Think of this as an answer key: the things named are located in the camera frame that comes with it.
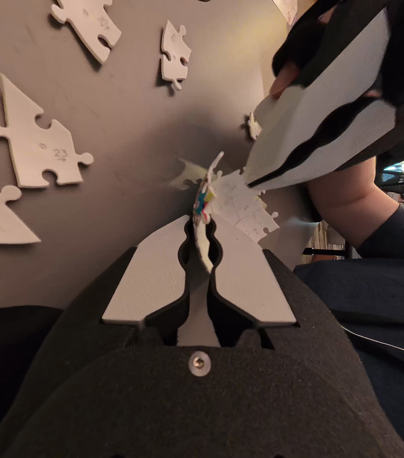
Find assembled white puzzle section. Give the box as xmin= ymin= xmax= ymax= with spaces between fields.
xmin=192 ymin=151 xmax=281 ymax=274

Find scattered loose puzzle pieces group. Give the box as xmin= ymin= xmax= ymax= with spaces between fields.
xmin=0 ymin=0 xmax=192 ymax=245

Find white instruction leaflet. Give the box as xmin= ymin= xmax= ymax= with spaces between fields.
xmin=272 ymin=0 xmax=299 ymax=26

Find person's right hand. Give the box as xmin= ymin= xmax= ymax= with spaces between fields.
xmin=269 ymin=61 xmax=301 ymax=101

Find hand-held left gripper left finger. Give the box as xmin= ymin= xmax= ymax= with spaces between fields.
xmin=102 ymin=216 xmax=192 ymax=328

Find person's right forearm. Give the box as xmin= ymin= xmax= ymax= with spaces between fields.
xmin=306 ymin=158 xmax=399 ymax=247

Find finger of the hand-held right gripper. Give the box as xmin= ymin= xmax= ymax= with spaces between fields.
xmin=258 ymin=102 xmax=397 ymax=192
xmin=247 ymin=10 xmax=391 ymax=185

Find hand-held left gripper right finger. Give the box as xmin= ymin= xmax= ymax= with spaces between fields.
xmin=208 ymin=217 xmax=298 ymax=328

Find white drawstring cord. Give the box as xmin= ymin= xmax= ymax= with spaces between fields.
xmin=340 ymin=324 xmax=404 ymax=360

